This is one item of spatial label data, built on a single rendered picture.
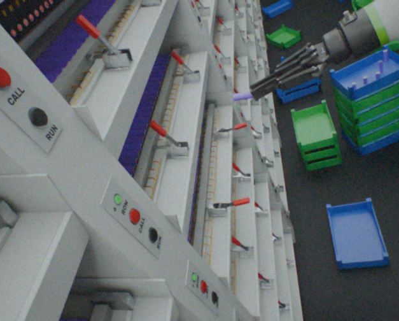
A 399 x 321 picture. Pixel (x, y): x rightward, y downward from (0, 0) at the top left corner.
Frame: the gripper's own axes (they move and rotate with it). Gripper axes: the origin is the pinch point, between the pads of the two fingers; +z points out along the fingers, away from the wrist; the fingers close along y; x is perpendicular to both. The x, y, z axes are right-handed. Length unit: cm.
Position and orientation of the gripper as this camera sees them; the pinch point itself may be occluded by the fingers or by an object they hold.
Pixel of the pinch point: (265, 86)
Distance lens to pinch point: 84.9
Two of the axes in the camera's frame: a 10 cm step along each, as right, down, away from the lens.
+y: -0.9, 7.1, -7.0
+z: -7.9, 3.8, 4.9
